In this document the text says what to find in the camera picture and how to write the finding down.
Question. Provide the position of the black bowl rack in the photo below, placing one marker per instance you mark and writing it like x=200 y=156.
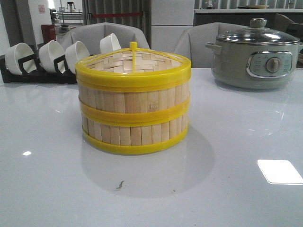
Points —
x=32 y=71

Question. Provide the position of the grey chair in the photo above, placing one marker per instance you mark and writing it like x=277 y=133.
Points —
x=91 y=35
x=191 y=43

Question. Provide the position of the glass pot lid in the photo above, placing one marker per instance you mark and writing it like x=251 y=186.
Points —
x=257 y=33

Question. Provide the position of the white bowl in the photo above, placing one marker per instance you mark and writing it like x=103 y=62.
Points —
x=75 y=53
x=49 y=52
x=13 y=54
x=109 y=43

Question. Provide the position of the grey chair right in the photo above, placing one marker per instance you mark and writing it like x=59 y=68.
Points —
x=191 y=43

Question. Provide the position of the bamboo steamer tray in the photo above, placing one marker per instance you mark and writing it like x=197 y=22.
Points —
x=135 y=140
x=134 y=108

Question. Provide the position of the red cylinder bin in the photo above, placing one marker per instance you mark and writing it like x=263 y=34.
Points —
x=48 y=32

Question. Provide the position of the white bowl far left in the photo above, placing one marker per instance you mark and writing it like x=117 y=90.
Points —
x=13 y=54

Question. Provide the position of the woven bamboo steamer lid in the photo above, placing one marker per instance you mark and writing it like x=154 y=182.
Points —
x=133 y=69

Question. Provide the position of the grey chair left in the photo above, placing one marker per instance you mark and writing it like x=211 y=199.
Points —
x=91 y=35

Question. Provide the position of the green electric cooking pot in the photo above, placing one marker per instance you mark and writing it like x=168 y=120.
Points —
x=254 y=66

